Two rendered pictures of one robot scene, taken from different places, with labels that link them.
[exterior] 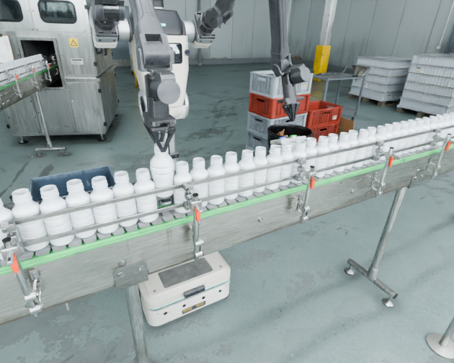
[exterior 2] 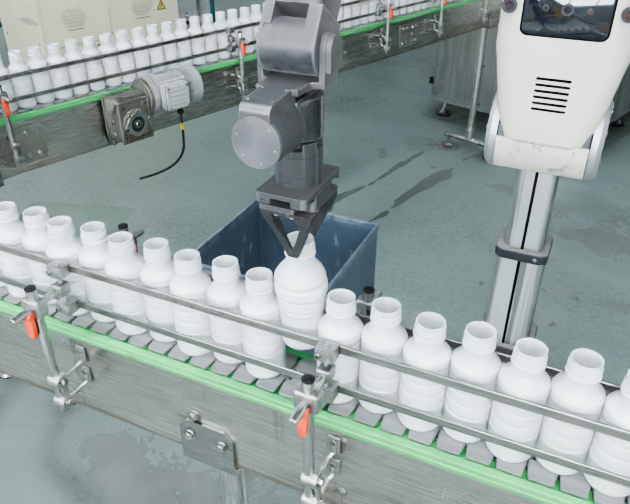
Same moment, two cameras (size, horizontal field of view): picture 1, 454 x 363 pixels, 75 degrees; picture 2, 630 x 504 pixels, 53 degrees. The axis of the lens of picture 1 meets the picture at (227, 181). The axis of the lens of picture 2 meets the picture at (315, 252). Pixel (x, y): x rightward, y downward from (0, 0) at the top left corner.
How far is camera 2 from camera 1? 0.57 m
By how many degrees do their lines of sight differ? 48
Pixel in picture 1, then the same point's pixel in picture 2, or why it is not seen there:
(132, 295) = (223, 480)
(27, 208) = (89, 255)
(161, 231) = (262, 406)
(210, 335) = not seen: outside the picture
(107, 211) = (184, 317)
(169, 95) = (256, 150)
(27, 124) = (458, 84)
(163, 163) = (287, 281)
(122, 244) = (196, 386)
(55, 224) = (114, 296)
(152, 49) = (276, 38)
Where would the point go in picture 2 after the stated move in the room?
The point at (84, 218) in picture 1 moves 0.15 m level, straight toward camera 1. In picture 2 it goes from (155, 309) to (85, 372)
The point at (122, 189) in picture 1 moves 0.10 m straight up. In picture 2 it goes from (216, 291) to (210, 229)
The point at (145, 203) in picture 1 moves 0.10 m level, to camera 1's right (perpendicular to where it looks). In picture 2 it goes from (247, 338) to (286, 379)
